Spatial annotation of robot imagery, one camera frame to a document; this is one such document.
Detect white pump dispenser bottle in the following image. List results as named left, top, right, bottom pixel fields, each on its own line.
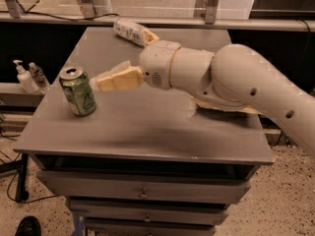
left=13, top=60, right=39, bottom=93

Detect top drawer knob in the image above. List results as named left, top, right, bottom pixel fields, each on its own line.
left=139, top=189, right=149, bottom=200

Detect clear plastic water bottle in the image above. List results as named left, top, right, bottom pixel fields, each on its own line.
left=113, top=19, right=149, bottom=46

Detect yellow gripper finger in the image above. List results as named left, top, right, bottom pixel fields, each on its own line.
left=89, top=60, right=144, bottom=91
left=143, top=29, right=159, bottom=46

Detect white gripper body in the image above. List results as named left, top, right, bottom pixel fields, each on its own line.
left=139, top=40, right=181, bottom=90

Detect black table leg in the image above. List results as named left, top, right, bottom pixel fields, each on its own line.
left=15, top=153, right=29, bottom=203

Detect drawer knob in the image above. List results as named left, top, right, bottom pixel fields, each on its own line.
left=143, top=213, right=152, bottom=223
left=139, top=189, right=149, bottom=200

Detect grey drawer cabinet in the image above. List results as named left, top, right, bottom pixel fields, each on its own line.
left=13, top=26, right=276, bottom=236

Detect black cable on ledge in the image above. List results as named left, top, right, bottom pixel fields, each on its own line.
left=0, top=0, right=121, bottom=21

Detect black shoe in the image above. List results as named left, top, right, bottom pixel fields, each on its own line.
left=15, top=216, right=41, bottom=236

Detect small water bottle on shelf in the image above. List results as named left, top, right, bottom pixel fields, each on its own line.
left=29, top=62, right=49, bottom=91

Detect sea salt chips bag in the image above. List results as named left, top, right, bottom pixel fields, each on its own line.
left=190, top=96, right=262, bottom=114

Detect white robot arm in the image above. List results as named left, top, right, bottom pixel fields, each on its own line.
left=90, top=40, right=315, bottom=157

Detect black floor cable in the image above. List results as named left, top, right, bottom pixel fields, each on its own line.
left=0, top=125, right=60, bottom=204

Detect green soda can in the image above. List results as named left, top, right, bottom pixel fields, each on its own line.
left=59, top=64, right=96, bottom=116

